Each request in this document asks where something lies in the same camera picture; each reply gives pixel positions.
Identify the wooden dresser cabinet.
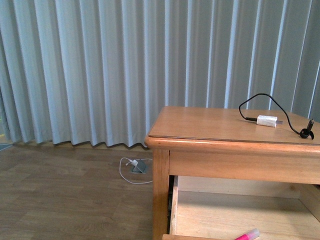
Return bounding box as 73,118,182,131
145,106,320,240

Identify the wooden drawer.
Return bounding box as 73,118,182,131
168,176,320,240

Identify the white charger cable on floor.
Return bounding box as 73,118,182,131
118,157,153,185

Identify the open metal floor socket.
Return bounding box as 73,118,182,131
129,158,149,174

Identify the pale grey pleated curtain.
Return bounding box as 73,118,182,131
0,0,320,146

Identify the black USB cable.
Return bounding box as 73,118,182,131
238,93,316,140

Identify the pink marker with white caps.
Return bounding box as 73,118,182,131
234,228,260,240

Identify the white USB charger adapter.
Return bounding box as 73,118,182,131
256,115,283,128

